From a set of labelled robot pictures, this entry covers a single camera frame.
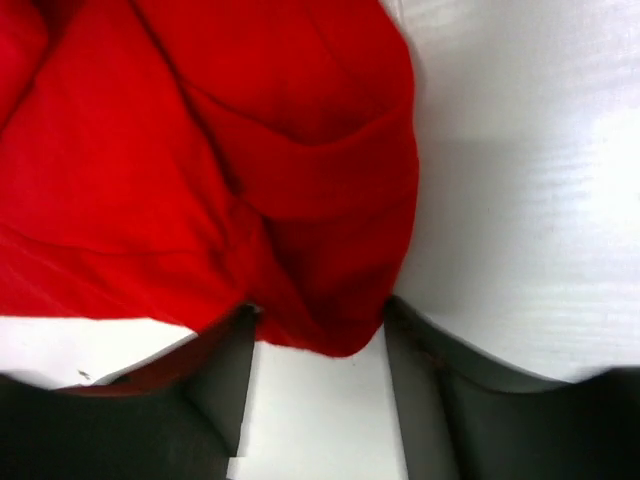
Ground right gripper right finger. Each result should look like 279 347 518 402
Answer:
384 297 639 479

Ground red t-shirt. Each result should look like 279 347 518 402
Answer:
1 1 419 357

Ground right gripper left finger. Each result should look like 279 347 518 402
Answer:
1 306 258 479

